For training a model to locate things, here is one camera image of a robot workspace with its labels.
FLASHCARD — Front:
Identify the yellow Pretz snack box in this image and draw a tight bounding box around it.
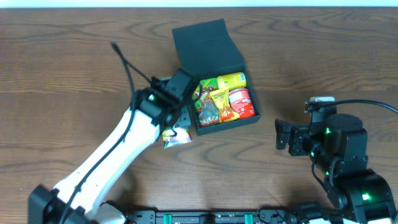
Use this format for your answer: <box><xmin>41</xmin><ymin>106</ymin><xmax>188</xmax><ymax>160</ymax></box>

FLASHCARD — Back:
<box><xmin>162</xmin><ymin>127</ymin><xmax>192</xmax><ymax>149</ymax></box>

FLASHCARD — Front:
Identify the Haribo gummy bag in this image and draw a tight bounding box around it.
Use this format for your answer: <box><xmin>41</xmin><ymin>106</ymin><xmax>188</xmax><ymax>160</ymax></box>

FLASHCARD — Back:
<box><xmin>192</xmin><ymin>78</ymin><xmax>220</xmax><ymax>128</ymax></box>

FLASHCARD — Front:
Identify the black gift box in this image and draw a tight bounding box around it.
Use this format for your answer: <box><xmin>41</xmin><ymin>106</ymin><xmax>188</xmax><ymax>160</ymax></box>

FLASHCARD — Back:
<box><xmin>172</xmin><ymin>19</ymin><xmax>261</xmax><ymax>136</ymax></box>

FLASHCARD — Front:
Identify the yellow orange candy packet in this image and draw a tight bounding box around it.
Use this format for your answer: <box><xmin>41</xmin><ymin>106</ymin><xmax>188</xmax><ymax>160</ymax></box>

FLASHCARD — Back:
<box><xmin>210</xmin><ymin>88</ymin><xmax>240</xmax><ymax>123</ymax></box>

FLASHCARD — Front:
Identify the yellow Mentos bottle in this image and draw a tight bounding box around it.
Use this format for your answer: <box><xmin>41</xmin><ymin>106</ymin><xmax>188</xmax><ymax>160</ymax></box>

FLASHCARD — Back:
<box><xmin>216</xmin><ymin>72</ymin><xmax>246</xmax><ymax>90</ymax></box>

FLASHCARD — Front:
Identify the red tin can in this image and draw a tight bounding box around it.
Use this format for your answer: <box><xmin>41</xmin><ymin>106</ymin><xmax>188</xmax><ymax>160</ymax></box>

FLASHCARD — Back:
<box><xmin>229</xmin><ymin>88</ymin><xmax>256</xmax><ymax>119</ymax></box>

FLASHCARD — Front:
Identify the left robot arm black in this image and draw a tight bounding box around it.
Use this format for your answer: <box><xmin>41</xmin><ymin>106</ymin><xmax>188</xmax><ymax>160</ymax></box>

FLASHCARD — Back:
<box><xmin>27</xmin><ymin>70</ymin><xmax>199</xmax><ymax>223</ymax></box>

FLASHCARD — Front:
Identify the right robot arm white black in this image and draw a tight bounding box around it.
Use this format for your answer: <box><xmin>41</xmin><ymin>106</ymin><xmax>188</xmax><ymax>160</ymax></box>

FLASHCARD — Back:
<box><xmin>275</xmin><ymin>96</ymin><xmax>397</xmax><ymax>223</ymax></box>

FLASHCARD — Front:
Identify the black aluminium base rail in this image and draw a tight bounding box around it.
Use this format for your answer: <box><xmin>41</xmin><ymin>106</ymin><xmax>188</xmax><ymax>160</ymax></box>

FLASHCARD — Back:
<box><xmin>124</xmin><ymin>203</ymin><xmax>343</xmax><ymax>224</ymax></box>

